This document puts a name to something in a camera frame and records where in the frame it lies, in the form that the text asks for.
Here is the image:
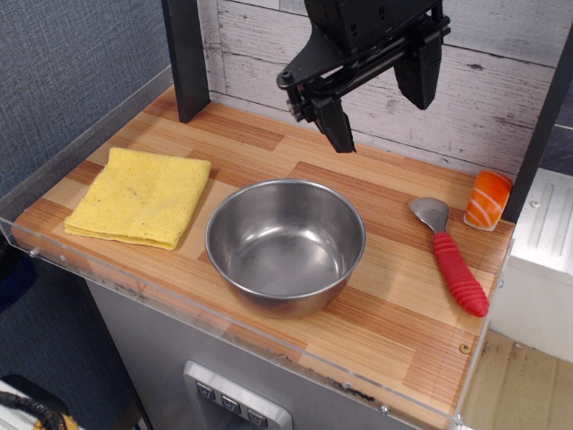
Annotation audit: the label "salmon sushi toy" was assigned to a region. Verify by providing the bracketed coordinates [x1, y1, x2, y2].
[464, 170, 513, 231]

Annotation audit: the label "black vertical post left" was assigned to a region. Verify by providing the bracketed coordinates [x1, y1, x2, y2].
[161, 0, 210, 123]

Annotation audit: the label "yellow folded cloth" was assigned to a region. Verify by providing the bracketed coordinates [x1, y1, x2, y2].
[64, 147, 211, 251]

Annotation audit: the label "white aluminium side frame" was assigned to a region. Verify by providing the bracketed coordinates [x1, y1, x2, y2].
[510, 168, 572, 276]

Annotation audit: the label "black vertical post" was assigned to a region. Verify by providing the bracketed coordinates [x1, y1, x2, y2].
[161, 0, 210, 123]
[502, 28, 572, 223]

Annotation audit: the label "black vertical post right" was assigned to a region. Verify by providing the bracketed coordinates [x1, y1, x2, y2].
[502, 28, 572, 223]

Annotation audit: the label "clear acrylic table guard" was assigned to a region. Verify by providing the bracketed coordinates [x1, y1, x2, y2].
[1, 70, 498, 429]

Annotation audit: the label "red handled metal spoon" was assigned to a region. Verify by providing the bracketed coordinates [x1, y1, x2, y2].
[408, 197, 489, 317]

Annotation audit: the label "black braided cable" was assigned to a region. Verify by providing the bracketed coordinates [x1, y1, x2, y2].
[0, 391, 68, 430]

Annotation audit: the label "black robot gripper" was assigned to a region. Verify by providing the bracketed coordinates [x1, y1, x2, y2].
[277, 1, 450, 153]

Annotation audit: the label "grey button control panel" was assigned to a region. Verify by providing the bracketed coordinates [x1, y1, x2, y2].
[183, 360, 294, 429]

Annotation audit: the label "stainless steel bowl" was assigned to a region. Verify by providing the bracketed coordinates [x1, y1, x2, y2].
[205, 179, 366, 318]

